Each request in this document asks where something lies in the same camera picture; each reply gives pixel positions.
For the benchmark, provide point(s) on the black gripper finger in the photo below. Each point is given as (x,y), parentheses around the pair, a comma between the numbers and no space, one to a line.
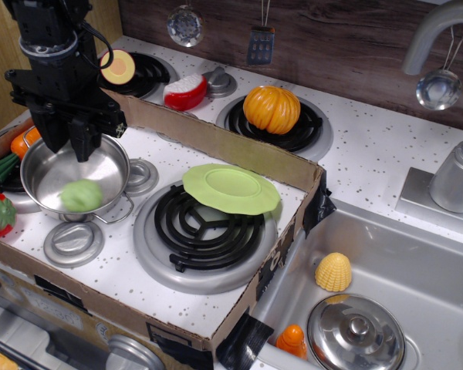
(52,126)
(85,137)

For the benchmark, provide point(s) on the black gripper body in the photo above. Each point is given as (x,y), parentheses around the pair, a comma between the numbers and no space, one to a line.
(65,75)

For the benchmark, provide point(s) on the green toy broccoli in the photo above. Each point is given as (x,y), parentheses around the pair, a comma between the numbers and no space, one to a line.
(81,196)

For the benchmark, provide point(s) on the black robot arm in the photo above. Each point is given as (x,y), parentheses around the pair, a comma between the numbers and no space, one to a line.
(53,21)

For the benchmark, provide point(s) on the stainless steel pot lid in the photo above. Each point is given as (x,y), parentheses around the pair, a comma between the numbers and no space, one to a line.
(349,331)

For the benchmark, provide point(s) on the halved purple toy fruit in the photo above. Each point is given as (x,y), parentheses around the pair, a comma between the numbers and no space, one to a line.
(122,68)

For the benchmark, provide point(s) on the orange toy carrot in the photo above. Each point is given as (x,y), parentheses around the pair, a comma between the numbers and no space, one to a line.
(19,147)

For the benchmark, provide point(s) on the front left black burner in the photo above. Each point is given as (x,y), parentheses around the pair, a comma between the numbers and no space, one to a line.
(13,189)

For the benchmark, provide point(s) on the black burner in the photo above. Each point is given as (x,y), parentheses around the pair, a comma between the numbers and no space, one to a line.
(197,249)
(310,138)
(151,76)
(13,189)

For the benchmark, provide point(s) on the middle silver stove knob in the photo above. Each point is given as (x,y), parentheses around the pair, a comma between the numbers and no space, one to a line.
(143,178)

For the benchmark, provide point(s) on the silver stove knob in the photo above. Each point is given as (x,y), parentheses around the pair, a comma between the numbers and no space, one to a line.
(143,178)
(220,84)
(73,244)

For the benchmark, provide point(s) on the back left black burner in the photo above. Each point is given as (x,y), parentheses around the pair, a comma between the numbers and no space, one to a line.
(151,76)

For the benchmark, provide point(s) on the red white toy cheese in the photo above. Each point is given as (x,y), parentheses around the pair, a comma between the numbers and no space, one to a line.
(186,93)

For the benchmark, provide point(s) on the front silver stove knob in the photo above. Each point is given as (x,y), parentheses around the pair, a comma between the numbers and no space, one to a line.
(73,244)

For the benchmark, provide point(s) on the hanging silver strainer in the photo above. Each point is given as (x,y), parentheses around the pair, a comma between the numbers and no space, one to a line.
(185,25)

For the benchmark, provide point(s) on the back silver stove knob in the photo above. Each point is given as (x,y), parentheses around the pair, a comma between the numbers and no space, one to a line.
(220,84)

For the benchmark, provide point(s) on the green plastic plate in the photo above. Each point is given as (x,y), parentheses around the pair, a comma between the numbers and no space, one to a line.
(231,189)

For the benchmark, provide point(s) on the front right black burner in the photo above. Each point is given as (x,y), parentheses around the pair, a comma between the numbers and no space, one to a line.
(197,249)

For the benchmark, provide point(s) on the orange toy pumpkin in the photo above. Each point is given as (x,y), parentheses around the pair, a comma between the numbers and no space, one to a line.
(273,109)

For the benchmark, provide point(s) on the hanging silver spatula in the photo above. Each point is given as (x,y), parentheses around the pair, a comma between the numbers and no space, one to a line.
(261,40)

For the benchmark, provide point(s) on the silver oven front knob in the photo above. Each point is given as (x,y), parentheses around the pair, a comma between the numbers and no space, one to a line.
(126,353)

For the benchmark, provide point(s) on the back right black burner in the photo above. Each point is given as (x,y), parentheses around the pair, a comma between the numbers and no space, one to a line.
(310,138)

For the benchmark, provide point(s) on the brown cardboard fence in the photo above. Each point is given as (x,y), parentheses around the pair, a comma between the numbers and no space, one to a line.
(115,288)

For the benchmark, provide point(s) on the yellow toy corn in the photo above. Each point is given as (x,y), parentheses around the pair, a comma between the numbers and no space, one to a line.
(334,272)

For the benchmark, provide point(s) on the small orange toy vegetable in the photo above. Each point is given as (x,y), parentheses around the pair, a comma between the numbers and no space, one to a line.
(292,340)

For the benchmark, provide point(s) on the hanging silver ladle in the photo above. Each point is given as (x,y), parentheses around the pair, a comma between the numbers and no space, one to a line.
(441,88)

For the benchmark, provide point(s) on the silver toy faucet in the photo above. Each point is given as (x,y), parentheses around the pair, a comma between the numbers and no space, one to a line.
(436,198)

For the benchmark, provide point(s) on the silver toy sink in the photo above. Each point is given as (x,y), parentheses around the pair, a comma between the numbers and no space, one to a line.
(417,276)

